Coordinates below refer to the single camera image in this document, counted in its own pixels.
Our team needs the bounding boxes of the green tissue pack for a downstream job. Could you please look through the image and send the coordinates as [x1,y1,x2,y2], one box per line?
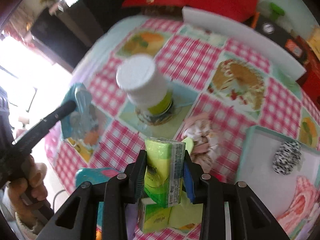
[144,138,185,208]
[138,198,171,233]

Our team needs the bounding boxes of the pale pink floral scrunchie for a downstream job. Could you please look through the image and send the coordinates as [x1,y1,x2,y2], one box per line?
[181,112,222,173]

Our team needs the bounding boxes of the teal cardboard tray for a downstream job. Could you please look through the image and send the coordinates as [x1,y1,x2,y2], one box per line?
[235,126,319,239]

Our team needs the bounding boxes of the leopard print scrunchie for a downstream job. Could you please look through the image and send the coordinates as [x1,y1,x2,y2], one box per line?
[272,141,302,175]

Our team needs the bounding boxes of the pink knitted cloth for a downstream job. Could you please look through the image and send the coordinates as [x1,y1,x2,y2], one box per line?
[277,176,318,236]

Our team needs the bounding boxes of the light green cloth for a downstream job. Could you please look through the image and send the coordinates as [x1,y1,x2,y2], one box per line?
[168,191,203,231]

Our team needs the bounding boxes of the blue face mask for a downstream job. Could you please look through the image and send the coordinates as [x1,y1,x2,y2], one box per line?
[61,82,92,140]

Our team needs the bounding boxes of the person left hand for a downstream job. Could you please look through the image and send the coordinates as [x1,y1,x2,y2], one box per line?
[4,154,49,233]

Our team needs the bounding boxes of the teal plastic toy case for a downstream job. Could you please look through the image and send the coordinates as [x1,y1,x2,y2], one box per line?
[75,167,121,230]

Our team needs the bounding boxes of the white pill bottle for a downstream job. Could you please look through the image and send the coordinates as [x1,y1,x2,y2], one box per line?
[116,54,172,116]

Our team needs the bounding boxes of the checkered fruit print tablecloth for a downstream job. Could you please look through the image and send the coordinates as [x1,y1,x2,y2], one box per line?
[46,16,319,193]

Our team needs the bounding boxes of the black cabinet with monitor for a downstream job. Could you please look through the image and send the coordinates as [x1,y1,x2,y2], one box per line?
[31,0,140,69]

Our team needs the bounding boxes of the red cardboard box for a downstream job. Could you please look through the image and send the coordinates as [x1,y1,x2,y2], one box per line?
[297,36,319,103]

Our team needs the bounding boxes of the white foam board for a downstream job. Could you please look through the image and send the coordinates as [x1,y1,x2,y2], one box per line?
[182,7,306,81]

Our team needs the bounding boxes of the black pump box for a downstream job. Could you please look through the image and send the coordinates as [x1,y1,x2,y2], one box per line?
[245,12,307,65]

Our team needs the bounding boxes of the yellow children's gift case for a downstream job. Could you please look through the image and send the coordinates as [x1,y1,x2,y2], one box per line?
[307,26,320,53]

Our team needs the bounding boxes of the green dumbbell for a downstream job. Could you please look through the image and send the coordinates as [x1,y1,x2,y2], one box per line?
[270,2,285,22]

